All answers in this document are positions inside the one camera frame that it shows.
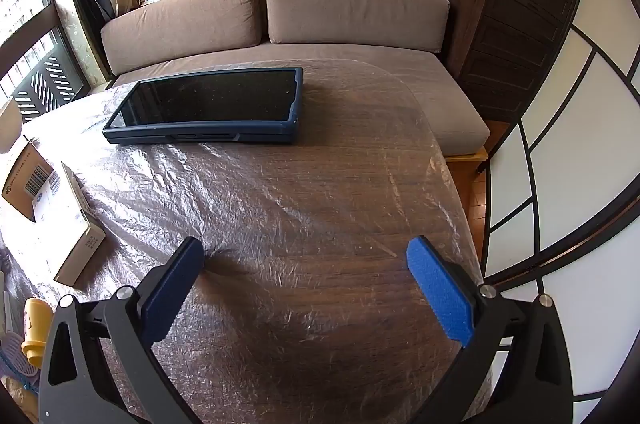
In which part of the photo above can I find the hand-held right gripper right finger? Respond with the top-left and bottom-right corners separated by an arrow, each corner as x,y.
406,235 -> 573,424

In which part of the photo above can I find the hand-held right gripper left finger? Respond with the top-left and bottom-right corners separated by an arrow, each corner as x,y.
37,236 -> 206,424

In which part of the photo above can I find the long white box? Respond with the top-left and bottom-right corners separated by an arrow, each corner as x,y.
52,161 -> 107,287

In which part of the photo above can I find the yellow plastic cup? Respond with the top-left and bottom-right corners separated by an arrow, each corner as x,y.
21,298 -> 53,367

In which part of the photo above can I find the lavender perforated plastic item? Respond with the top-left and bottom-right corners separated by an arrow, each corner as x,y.
0,335 -> 40,378

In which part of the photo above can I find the white panel sliding door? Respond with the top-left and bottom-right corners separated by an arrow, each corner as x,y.
482,0 -> 640,424

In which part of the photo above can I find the brown sofa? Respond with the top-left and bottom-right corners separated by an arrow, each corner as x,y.
100,0 -> 491,175

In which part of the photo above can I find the tan cardboard box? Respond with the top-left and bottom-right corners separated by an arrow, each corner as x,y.
0,139 -> 63,223

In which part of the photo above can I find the tablet in blue case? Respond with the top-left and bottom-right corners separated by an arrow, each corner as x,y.
102,67 -> 305,146

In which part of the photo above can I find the brown sofa back cushion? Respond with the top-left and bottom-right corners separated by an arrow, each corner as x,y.
265,0 -> 450,54
101,0 -> 264,77

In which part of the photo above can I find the dark wooden cabinet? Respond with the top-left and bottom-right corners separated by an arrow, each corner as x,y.
440,0 -> 578,125

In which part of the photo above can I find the window with dark frame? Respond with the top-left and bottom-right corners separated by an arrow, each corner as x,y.
0,0 -> 91,109

